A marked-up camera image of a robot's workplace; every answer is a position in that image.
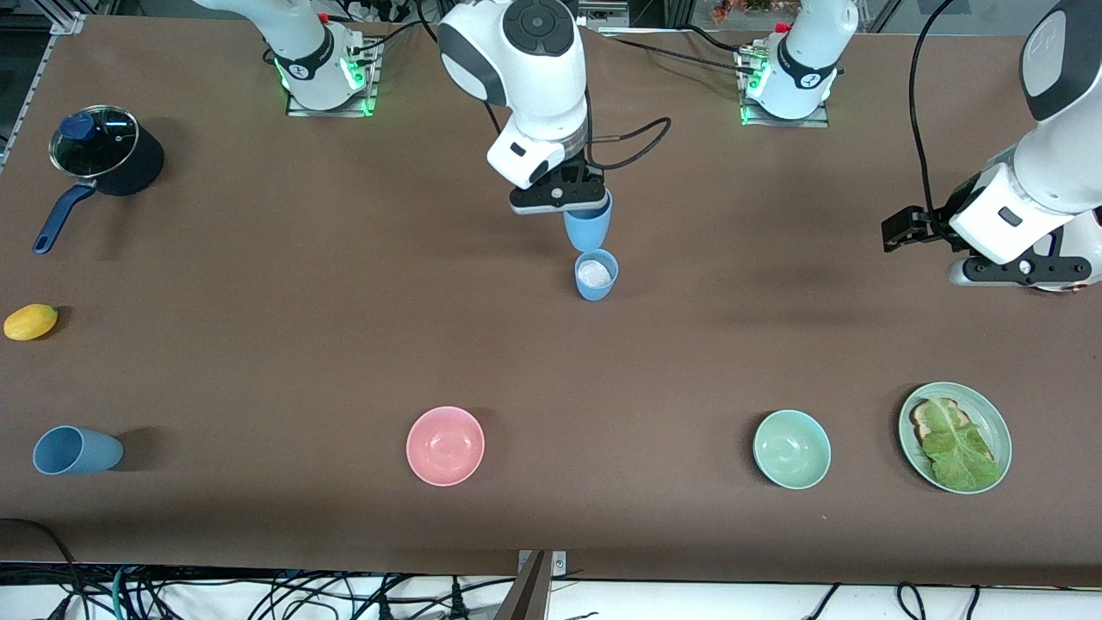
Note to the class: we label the pale green plate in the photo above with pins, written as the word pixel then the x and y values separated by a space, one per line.
pixel 990 413

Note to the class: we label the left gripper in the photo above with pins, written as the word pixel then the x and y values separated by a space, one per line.
pixel 940 222

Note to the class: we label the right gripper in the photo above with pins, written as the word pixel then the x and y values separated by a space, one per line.
pixel 591 176

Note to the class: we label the aluminium frame profile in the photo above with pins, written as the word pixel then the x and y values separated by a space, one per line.
pixel 607 15
pixel 71 23

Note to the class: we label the pale green bowl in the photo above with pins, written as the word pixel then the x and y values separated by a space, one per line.
pixel 792 449

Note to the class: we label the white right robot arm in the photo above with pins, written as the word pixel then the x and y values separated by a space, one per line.
pixel 534 77

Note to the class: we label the green lettuce leaf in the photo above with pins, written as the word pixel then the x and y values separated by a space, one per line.
pixel 960 452

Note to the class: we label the toast slice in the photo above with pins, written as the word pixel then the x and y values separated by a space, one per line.
pixel 921 420

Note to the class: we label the glass saucepan lid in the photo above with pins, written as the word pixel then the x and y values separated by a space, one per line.
pixel 103 148

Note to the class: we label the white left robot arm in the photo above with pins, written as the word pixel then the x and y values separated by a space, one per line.
pixel 1059 164

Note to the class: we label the blue cup with white inside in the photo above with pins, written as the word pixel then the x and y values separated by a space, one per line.
pixel 596 291

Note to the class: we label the yellow mango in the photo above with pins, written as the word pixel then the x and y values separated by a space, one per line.
pixel 30 323

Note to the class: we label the blue plastic cup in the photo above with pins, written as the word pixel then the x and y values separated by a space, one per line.
pixel 77 452
pixel 587 232

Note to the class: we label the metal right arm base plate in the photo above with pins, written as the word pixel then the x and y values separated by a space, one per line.
pixel 370 86

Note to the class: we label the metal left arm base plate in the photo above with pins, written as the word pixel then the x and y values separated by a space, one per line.
pixel 818 122

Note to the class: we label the brown table cover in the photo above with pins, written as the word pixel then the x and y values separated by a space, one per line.
pixel 551 362

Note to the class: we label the dark angled bar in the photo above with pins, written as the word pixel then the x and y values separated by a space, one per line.
pixel 527 598

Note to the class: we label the dark blue saucepan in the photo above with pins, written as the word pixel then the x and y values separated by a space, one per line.
pixel 145 164

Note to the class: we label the silver metal bracket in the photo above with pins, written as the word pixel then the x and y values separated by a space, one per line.
pixel 560 564

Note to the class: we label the pink bowl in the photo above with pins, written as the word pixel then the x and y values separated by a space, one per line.
pixel 445 446

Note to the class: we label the orange artificial flowers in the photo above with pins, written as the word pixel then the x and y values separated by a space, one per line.
pixel 740 7

